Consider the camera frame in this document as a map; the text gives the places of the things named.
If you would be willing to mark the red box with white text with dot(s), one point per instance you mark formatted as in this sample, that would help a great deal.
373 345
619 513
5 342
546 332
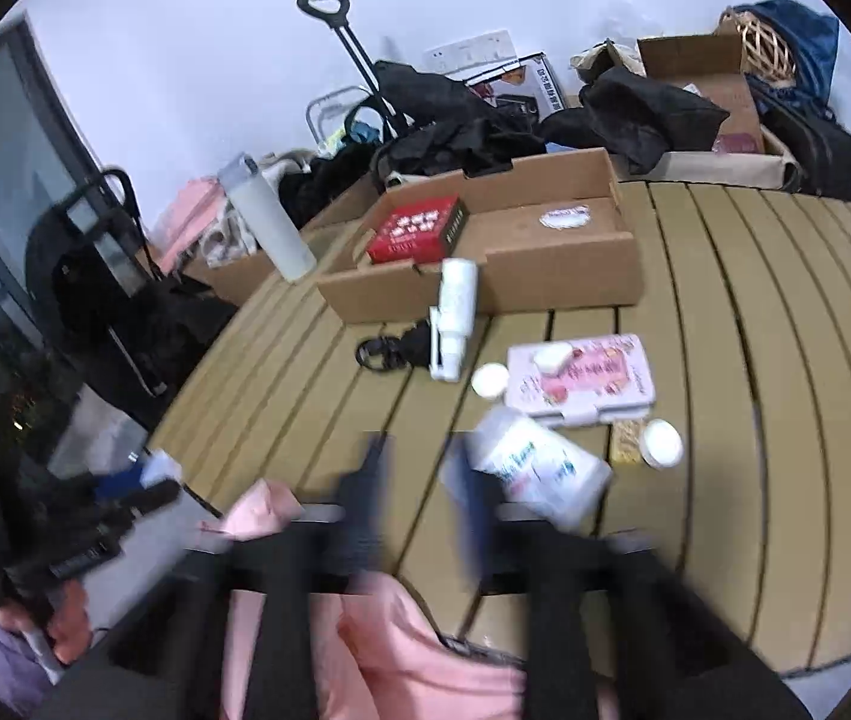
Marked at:
423 232

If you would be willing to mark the pink knit hat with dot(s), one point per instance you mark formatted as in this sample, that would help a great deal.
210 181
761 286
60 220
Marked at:
375 654

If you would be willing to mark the small yellow printed box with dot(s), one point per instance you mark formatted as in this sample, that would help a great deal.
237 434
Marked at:
624 446

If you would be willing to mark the brown cardboard box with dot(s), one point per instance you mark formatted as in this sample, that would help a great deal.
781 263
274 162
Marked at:
235 281
712 66

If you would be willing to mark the white wall socket strip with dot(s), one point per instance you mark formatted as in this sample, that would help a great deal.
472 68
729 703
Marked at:
490 48

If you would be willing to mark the open brown cardboard tray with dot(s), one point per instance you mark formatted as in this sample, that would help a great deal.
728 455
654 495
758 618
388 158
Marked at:
524 267

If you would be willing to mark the white spray bottle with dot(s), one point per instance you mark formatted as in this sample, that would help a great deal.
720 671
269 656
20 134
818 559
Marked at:
451 320

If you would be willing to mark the brown cardboard box left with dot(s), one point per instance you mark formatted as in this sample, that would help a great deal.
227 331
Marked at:
235 281

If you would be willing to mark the black folded stroller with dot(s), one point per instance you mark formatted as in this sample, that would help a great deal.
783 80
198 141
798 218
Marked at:
135 334

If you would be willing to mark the person's left hand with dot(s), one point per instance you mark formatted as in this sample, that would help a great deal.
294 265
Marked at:
68 629

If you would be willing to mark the woven wicker basket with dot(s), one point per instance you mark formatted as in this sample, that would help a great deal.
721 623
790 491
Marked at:
767 54

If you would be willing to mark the pink and white notebook case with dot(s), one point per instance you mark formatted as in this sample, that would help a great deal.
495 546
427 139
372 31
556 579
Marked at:
608 379

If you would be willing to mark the white thermos bottle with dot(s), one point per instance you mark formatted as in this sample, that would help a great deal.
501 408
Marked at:
260 207

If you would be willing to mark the black trolley handle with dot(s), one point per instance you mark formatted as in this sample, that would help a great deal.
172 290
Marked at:
335 15

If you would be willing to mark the blue fabric bag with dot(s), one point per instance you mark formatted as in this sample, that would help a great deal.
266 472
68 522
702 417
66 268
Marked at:
813 40

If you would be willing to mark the white plastic lotion bottle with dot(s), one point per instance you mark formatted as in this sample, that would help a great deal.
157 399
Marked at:
537 467

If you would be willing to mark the black backpack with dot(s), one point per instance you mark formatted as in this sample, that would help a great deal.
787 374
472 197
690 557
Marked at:
820 148

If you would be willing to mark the black clothes pile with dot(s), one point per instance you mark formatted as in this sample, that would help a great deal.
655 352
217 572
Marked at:
452 128

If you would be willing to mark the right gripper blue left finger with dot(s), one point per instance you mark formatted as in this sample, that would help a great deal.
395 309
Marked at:
361 497

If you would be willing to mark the pink cloth in box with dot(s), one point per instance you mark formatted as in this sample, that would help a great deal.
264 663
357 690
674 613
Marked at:
183 222

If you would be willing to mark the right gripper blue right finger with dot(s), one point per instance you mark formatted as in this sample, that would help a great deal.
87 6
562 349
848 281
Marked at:
478 495

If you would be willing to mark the black jacket on box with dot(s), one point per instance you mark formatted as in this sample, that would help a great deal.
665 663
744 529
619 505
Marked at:
640 120

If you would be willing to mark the brown cardboard box right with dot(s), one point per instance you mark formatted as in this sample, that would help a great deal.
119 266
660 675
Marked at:
712 66

